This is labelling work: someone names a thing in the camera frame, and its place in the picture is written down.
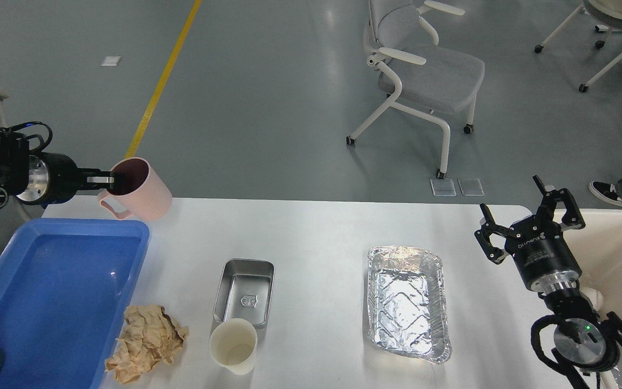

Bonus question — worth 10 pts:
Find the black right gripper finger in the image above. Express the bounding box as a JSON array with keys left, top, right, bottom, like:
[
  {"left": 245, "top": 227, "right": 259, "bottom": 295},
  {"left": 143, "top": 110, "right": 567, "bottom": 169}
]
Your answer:
[
  {"left": 474, "top": 203, "right": 521, "bottom": 265},
  {"left": 532, "top": 175, "right": 586, "bottom": 232}
]

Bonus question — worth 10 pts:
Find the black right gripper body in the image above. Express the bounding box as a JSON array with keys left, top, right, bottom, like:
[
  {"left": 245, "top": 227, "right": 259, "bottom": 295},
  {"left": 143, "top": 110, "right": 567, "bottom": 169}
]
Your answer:
[{"left": 509, "top": 216, "right": 582, "bottom": 292}]

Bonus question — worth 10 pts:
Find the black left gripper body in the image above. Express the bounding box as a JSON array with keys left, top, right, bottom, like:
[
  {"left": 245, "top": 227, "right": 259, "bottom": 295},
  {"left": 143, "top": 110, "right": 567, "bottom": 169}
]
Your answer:
[{"left": 17, "top": 153, "right": 91, "bottom": 206}]

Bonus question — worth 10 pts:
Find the pink ribbed mug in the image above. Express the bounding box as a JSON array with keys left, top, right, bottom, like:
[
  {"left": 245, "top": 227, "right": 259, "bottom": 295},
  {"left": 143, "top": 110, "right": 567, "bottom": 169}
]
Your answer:
[{"left": 97, "top": 157, "right": 173, "bottom": 222}]

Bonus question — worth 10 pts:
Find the small stainless steel tray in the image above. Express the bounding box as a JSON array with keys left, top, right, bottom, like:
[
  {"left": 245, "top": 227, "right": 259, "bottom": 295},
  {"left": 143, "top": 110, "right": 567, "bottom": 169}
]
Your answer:
[{"left": 213, "top": 258, "right": 275, "bottom": 329}]

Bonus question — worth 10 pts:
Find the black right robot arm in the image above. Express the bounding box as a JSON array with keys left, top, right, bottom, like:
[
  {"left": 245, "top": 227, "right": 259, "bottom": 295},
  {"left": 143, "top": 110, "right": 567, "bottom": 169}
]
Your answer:
[{"left": 474, "top": 176, "right": 622, "bottom": 388}]

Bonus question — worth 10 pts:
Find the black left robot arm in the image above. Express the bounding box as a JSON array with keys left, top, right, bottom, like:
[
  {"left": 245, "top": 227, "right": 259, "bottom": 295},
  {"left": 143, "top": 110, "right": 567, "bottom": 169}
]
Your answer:
[{"left": 0, "top": 121, "right": 119, "bottom": 210}]

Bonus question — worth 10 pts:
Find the right floor outlet plate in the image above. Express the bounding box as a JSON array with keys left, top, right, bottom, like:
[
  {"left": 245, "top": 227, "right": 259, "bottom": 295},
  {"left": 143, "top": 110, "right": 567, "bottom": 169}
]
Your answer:
[{"left": 457, "top": 178, "right": 485, "bottom": 196}]

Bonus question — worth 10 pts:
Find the floor outlet plate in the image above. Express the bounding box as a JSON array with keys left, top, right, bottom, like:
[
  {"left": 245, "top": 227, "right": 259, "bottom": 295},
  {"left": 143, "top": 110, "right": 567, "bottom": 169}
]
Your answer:
[
  {"left": 457, "top": 178, "right": 485, "bottom": 196},
  {"left": 430, "top": 178, "right": 457, "bottom": 197}
]

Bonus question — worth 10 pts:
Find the white cup in bin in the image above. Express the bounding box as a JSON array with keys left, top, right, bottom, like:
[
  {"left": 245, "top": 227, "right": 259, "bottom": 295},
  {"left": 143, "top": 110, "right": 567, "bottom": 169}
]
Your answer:
[{"left": 580, "top": 286, "right": 604, "bottom": 315}]

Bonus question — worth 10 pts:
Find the left floor outlet plate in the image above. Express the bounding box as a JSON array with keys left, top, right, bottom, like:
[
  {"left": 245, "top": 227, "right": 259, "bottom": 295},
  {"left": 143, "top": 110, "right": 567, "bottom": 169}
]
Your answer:
[{"left": 430, "top": 178, "right": 457, "bottom": 197}]

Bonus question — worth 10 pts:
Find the aluminium foil tray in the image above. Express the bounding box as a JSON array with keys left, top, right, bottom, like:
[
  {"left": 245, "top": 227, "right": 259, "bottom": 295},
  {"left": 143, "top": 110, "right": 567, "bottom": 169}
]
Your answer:
[{"left": 366, "top": 245, "right": 452, "bottom": 365}]

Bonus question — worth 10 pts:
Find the white paper scrap on floor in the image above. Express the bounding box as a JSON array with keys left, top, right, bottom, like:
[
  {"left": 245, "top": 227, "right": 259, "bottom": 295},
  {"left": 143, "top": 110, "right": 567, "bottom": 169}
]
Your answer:
[{"left": 100, "top": 55, "right": 123, "bottom": 67}]

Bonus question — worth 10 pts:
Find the blue plastic tray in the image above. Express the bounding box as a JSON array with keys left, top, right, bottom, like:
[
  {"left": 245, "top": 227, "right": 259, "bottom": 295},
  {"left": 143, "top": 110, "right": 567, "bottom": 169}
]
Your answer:
[{"left": 0, "top": 218, "right": 150, "bottom": 388}]

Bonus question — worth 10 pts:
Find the crumpled brown paper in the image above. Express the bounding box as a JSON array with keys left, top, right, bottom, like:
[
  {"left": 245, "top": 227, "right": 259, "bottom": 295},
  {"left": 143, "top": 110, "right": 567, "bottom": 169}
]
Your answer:
[{"left": 104, "top": 304, "right": 190, "bottom": 384}]

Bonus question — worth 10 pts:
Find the grey white office chair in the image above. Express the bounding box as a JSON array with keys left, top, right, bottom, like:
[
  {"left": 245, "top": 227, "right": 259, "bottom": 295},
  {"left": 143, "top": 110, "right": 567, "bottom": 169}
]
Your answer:
[{"left": 346, "top": 1, "right": 485, "bottom": 179}]

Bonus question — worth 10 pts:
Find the cream paper cup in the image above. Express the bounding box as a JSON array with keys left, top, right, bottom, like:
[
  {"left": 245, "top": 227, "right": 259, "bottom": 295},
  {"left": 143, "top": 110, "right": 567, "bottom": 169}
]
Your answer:
[{"left": 209, "top": 318, "right": 258, "bottom": 375}]

